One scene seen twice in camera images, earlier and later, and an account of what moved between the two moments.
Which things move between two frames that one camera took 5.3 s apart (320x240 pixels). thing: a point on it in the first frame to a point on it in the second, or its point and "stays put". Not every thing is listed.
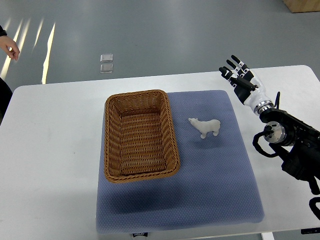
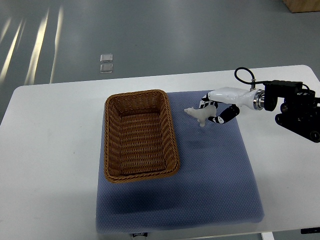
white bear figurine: (203, 127) to (201, 114)
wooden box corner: (296, 6) stays put
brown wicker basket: (140, 139) stays put
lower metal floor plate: (106, 68) stays put
